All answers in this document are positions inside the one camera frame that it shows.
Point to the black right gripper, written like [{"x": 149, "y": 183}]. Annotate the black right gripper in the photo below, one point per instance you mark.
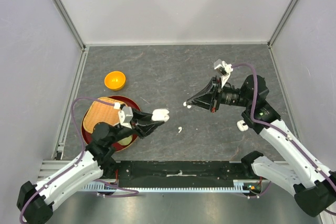
[{"x": 209, "y": 97}]

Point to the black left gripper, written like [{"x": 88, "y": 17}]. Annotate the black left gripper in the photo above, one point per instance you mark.
[{"x": 142, "y": 124}]

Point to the white oval charging case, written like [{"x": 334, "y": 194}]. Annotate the white oval charging case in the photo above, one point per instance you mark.
[{"x": 160, "y": 115}]

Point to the white hooked earbud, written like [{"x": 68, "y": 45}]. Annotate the white hooked earbud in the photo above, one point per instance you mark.
[{"x": 186, "y": 105}]

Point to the white square charging case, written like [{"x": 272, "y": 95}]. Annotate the white square charging case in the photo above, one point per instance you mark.
[{"x": 242, "y": 126}]

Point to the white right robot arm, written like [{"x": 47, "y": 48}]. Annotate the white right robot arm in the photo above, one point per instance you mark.
[{"x": 311, "y": 183}]

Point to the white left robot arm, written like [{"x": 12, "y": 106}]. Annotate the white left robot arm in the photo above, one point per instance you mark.
[{"x": 37, "y": 202}]

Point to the pale green mug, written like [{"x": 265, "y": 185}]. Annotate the pale green mug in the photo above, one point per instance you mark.
[{"x": 126, "y": 141}]

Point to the woven bamboo tray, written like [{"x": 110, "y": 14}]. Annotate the woven bamboo tray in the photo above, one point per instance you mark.
[{"x": 101, "y": 112}]

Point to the orange plastic bowl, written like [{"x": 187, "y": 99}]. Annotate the orange plastic bowl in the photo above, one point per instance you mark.
[{"x": 115, "y": 80}]

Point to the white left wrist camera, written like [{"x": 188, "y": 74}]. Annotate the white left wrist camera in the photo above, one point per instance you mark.
[{"x": 125, "y": 114}]

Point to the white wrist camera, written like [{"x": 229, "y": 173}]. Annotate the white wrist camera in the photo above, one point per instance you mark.
[
  {"x": 224, "y": 69},
  {"x": 125, "y": 114}
]

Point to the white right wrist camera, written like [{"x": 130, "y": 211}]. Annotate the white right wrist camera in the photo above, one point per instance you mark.
[{"x": 224, "y": 69}]

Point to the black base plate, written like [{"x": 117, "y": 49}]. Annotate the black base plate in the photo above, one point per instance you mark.
[{"x": 178, "y": 174}]

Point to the slotted cable duct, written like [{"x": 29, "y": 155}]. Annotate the slotted cable duct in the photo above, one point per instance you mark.
[{"x": 237, "y": 187}]

